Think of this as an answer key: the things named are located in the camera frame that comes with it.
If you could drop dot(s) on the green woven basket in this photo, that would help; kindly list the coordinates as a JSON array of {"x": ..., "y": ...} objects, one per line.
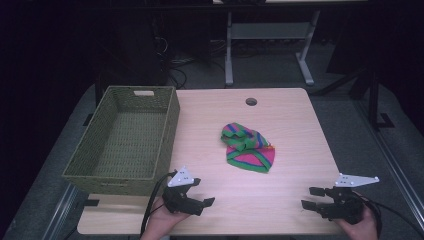
[{"x": 128, "y": 140}]

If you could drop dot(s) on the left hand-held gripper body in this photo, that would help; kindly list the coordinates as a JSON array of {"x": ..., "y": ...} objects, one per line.
[{"x": 178, "y": 196}]

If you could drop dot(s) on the striped pink green knit cloth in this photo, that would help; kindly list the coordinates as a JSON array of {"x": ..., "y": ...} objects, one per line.
[{"x": 248, "y": 147}]

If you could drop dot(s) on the person's right hand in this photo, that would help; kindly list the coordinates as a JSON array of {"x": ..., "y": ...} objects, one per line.
[{"x": 361, "y": 226}]

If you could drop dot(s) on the black stand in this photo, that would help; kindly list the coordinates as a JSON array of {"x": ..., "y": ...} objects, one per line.
[{"x": 373, "y": 100}]

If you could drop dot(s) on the grey metal table frame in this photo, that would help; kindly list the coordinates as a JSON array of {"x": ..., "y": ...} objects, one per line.
[{"x": 270, "y": 50}]

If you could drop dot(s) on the person's left hand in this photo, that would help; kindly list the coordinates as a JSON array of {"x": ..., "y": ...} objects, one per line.
[{"x": 163, "y": 222}]

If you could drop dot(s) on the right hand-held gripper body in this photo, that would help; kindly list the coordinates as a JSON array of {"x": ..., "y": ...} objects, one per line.
[{"x": 346, "y": 203}]

